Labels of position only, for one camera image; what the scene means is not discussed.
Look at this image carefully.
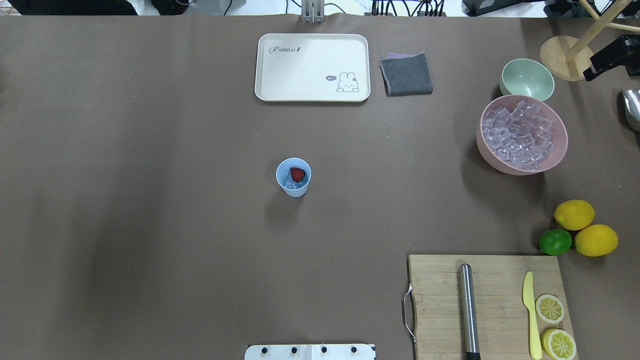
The red strawberry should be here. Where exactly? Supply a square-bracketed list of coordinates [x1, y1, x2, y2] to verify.
[289, 167, 307, 183]

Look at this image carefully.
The steel ice scoop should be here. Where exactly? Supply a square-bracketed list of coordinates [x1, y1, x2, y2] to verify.
[621, 89, 640, 133]

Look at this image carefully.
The wooden cup stand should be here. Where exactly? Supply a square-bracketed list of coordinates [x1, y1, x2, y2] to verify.
[540, 0, 639, 82]

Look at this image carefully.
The pink bowl of ice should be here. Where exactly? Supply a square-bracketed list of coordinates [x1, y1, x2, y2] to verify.
[476, 95, 569, 176]

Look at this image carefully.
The light blue cup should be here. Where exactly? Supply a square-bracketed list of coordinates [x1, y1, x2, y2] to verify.
[275, 157, 313, 198]

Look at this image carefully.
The empty green bowl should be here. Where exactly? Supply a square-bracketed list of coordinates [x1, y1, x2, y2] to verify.
[499, 58, 555, 101]

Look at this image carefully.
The yellow lemon upper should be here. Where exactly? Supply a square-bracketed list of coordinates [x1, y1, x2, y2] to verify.
[553, 199, 595, 231]

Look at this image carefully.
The yellow lemon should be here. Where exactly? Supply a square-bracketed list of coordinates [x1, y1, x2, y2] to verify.
[553, 199, 595, 231]
[574, 224, 619, 257]

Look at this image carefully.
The yellow lemon lower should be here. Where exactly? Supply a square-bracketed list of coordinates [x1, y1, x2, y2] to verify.
[574, 224, 619, 257]

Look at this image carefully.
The green lime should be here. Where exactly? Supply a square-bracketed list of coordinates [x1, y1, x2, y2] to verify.
[538, 228, 573, 256]

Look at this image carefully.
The grey folded cloth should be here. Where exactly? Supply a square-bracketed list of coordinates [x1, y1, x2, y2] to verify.
[379, 52, 434, 97]

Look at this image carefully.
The lemon slice lower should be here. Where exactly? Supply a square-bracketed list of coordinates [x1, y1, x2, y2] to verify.
[534, 293, 566, 324]

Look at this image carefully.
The lemon half upper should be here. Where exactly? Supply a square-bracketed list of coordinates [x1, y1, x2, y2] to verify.
[542, 329, 578, 360]

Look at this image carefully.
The steel muddler black tip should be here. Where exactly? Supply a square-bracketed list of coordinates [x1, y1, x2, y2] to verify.
[458, 263, 482, 360]

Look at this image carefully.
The yellow plastic knife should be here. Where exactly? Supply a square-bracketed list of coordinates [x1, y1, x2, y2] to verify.
[522, 271, 543, 360]

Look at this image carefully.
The bamboo cutting board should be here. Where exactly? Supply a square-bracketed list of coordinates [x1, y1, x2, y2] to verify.
[407, 254, 567, 360]

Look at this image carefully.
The cream rabbit tray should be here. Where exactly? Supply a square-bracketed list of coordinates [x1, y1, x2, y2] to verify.
[254, 33, 371, 103]

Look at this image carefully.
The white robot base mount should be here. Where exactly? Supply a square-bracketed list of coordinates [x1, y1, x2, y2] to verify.
[244, 343, 377, 360]

